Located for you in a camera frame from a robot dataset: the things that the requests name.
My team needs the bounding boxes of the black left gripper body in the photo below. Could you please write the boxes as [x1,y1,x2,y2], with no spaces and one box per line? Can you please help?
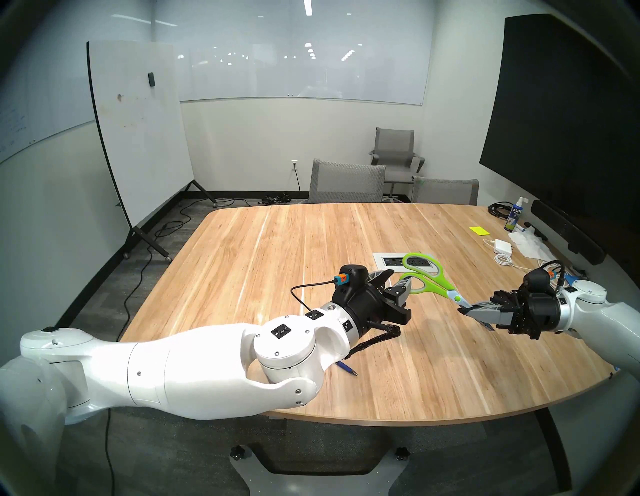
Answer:
[331,284,413,334]

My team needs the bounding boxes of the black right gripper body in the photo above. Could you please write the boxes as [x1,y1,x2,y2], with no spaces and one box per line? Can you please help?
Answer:
[509,291,562,342]

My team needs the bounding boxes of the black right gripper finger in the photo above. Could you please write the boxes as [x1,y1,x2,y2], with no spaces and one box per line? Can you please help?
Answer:
[457,309,517,329]
[471,294,517,313]

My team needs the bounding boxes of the green handled scissors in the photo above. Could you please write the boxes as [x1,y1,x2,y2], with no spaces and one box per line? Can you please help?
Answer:
[398,252,496,331]

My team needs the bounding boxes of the grey table power outlet panel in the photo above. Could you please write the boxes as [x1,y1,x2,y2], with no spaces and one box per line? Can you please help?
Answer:
[372,252,444,274]

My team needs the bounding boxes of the whiteboard cleaner spray bottle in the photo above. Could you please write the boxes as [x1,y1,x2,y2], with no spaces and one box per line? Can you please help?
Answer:
[503,195,529,233]

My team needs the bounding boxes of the black video sound bar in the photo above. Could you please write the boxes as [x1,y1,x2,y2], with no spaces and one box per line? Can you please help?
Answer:
[530,199,607,266]

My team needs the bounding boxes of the grey mesh-back chair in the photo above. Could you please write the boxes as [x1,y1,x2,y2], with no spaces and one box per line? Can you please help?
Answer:
[410,176,480,206]
[308,158,387,205]

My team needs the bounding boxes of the grey armrest swivel chair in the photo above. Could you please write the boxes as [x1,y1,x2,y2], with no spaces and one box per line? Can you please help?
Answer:
[368,127,426,202]

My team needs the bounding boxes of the rolling whiteboard on stand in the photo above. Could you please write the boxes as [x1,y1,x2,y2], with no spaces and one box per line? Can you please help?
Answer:
[86,40,219,262]

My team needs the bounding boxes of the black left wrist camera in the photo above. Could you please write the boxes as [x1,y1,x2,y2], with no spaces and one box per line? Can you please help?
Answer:
[340,264,371,292]

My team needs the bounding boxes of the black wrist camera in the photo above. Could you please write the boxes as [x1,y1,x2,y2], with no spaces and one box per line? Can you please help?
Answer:
[524,269,558,297]
[340,264,371,292]

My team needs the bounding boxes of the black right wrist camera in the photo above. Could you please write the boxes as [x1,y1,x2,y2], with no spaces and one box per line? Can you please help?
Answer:
[524,269,558,297]

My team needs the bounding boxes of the black left gripper cable loop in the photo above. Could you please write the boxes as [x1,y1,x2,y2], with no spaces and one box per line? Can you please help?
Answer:
[345,324,402,358]

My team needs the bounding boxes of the left camera cable orange plug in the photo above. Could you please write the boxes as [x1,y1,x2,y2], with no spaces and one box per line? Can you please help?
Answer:
[291,273,349,313]

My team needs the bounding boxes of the camera cable orange plug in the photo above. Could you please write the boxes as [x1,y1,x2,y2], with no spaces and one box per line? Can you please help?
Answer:
[291,273,349,313]
[540,260,567,289]

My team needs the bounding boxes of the right camera cable orange plug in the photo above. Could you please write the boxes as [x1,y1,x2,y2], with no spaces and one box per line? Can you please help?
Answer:
[540,260,567,289]

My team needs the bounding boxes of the white charger with cable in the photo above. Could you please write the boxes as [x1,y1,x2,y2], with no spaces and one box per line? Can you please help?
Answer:
[481,237,572,277]

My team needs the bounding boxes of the large black wall screen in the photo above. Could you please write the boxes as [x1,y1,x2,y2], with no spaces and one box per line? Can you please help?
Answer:
[478,13,640,251]

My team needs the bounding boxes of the wall mounted glass whiteboard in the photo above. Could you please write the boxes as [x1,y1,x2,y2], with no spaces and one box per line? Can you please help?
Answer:
[177,0,432,107]

